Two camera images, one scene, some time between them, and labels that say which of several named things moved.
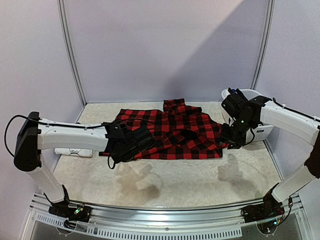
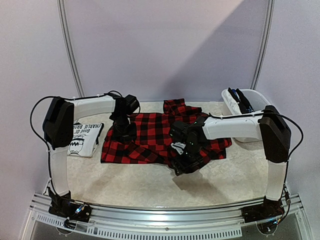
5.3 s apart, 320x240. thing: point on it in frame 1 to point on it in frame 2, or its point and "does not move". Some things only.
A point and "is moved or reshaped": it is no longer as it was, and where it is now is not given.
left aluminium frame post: [61, 6] does not move
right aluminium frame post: [268, 22] does not move
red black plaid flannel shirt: [180, 132] is moved or reshaped
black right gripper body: [230, 141] to [186, 164]
